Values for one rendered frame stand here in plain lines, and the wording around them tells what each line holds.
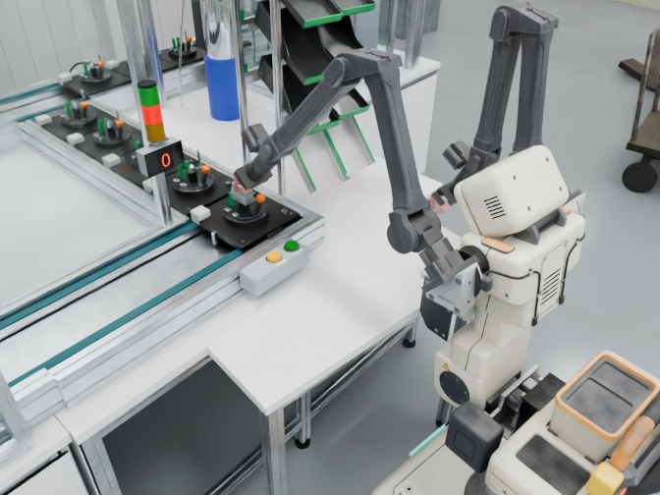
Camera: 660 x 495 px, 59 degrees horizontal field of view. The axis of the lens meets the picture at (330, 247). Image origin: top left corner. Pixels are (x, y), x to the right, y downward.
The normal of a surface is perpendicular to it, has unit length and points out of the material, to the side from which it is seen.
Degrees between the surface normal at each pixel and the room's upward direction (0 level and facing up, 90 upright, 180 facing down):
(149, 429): 0
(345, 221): 0
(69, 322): 0
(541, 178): 48
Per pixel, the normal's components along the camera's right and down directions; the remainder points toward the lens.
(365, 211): 0.01, -0.80
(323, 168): 0.45, -0.22
